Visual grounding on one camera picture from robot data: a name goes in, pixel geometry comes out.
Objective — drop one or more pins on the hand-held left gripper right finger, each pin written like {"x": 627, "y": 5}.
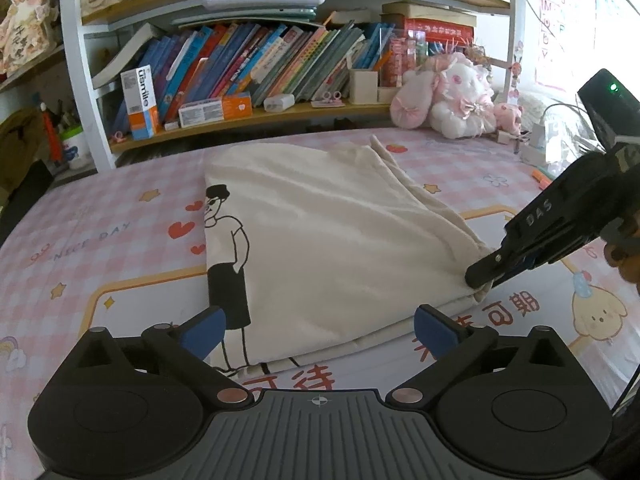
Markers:
{"x": 432, "y": 332}

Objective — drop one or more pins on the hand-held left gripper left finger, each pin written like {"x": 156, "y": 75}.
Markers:
{"x": 207, "y": 330}

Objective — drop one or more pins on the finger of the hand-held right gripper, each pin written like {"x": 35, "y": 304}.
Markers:
{"x": 487, "y": 272}

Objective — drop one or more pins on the cream printed t-shirt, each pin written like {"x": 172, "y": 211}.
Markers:
{"x": 325, "y": 240}

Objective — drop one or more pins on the person's right hand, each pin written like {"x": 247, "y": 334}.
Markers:
{"x": 627, "y": 255}

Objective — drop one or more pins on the orange marker pen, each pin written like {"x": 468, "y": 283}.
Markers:
{"x": 541, "y": 178}

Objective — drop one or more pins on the white power adapter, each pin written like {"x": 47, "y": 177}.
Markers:
{"x": 542, "y": 142}

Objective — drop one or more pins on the small pink plush toy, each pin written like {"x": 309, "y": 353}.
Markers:
{"x": 507, "y": 119}

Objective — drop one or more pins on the white plush rabbit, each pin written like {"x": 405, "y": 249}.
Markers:
{"x": 462, "y": 100}

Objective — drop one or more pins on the pink checked bed sheet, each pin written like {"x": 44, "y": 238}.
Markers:
{"x": 100, "y": 220}

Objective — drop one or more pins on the red box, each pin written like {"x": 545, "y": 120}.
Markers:
{"x": 440, "y": 30}

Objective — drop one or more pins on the white tub with green lid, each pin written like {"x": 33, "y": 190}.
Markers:
{"x": 77, "y": 152}

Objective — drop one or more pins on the flat orange white box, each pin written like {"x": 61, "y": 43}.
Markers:
{"x": 215, "y": 110}

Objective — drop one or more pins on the beige desk organiser box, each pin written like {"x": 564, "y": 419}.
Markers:
{"x": 363, "y": 87}

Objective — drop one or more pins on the clear pen holder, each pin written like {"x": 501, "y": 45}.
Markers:
{"x": 400, "y": 60}

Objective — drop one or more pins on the tall orange white box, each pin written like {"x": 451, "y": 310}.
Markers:
{"x": 142, "y": 105}

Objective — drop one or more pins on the pink scissors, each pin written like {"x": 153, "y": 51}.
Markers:
{"x": 327, "y": 99}

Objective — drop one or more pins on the small white case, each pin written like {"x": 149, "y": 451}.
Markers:
{"x": 279, "y": 102}

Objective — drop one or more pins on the orange red bottle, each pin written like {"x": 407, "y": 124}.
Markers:
{"x": 51, "y": 135}

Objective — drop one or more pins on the olive brown garment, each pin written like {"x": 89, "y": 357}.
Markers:
{"x": 20, "y": 145}

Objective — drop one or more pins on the row of colourful books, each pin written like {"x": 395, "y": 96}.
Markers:
{"x": 240, "y": 65}

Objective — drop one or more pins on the white bookshelf with wooden boards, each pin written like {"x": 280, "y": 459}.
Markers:
{"x": 80, "y": 85}

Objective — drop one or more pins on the alphabet wall poster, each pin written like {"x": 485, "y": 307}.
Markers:
{"x": 565, "y": 20}

